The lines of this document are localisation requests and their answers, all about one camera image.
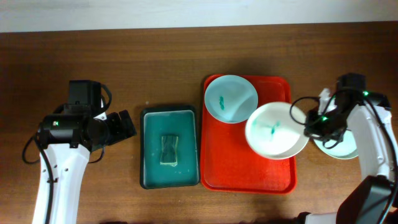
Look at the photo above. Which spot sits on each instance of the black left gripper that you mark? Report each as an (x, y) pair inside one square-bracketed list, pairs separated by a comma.
[(116, 125)]

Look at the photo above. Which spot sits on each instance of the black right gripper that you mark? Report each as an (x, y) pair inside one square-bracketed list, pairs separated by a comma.
[(313, 128)]

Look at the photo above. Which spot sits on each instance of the pale green plate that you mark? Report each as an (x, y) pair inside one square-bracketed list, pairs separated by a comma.
[(345, 150)]

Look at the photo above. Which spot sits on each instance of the yellow green scrub sponge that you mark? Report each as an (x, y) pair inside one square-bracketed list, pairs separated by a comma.
[(169, 150)]

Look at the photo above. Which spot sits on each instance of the white plate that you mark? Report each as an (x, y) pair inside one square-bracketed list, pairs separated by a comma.
[(276, 131)]

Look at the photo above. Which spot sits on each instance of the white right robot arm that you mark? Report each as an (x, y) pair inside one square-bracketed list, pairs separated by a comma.
[(367, 115)]

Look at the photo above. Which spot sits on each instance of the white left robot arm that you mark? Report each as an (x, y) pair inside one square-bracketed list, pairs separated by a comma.
[(65, 143)]

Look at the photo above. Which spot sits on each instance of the dark green water tray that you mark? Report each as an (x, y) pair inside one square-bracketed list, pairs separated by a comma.
[(156, 124)]

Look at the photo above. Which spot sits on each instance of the light blue plate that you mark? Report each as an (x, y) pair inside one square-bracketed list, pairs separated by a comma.
[(231, 99)]

